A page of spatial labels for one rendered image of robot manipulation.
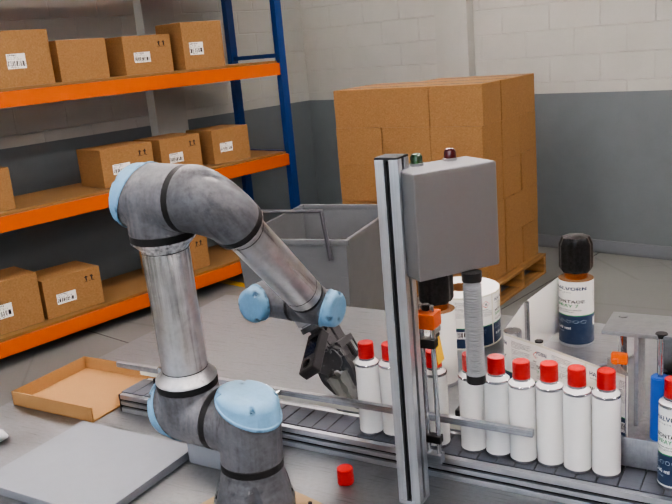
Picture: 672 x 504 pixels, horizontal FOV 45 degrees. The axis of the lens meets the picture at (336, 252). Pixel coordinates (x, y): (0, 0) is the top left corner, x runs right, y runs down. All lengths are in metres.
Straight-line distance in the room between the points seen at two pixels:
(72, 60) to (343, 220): 1.99
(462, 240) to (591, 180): 4.91
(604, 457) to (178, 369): 0.79
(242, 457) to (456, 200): 0.59
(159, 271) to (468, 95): 3.73
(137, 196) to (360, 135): 4.09
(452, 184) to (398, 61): 5.71
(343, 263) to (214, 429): 2.43
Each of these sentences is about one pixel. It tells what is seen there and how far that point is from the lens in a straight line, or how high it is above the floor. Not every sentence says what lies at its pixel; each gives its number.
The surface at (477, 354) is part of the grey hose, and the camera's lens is 1.48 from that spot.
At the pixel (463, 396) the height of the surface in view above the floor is 1.00.
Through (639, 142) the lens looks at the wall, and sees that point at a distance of 6.12.
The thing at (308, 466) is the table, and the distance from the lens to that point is 1.77.
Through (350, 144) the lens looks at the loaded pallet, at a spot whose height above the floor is 1.03.
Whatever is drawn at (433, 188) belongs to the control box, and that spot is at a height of 1.44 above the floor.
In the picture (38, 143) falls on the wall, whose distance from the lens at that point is 6.07.
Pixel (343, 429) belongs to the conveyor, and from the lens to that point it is 1.80.
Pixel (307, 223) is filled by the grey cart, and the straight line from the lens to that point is 4.74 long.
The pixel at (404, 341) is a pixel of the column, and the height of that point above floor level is 1.17.
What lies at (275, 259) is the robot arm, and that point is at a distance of 1.43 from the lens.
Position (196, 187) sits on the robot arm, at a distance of 1.32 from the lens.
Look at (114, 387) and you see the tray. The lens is 2.32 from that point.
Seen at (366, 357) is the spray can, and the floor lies 1.06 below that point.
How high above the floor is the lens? 1.69
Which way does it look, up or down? 14 degrees down
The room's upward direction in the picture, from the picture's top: 5 degrees counter-clockwise
